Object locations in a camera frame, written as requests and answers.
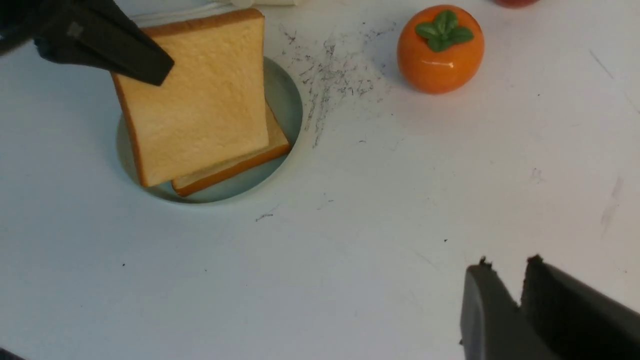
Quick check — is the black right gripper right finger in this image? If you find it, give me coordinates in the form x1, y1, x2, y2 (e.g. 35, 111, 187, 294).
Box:
520, 255, 640, 360

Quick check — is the light green round plate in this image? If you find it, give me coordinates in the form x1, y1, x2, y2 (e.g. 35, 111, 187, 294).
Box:
115, 57, 303, 204

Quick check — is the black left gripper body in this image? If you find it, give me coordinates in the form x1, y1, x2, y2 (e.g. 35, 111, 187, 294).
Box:
0, 0, 68, 56

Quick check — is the red apple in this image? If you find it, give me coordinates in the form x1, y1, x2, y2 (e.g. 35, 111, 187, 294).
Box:
494, 0, 539, 9

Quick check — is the orange persimmon with green leaves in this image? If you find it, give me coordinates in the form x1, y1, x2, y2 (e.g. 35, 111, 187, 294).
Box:
397, 4, 486, 95

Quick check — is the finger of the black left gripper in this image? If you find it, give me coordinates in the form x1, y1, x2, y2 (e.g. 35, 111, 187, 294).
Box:
34, 0, 175, 86

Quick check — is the toast slice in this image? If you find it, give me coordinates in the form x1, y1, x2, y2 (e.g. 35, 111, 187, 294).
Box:
111, 7, 269, 187
171, 102, 291, 198

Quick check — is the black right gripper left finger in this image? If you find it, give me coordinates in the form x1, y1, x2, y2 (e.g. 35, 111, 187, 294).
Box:
460, 257, 556, 360

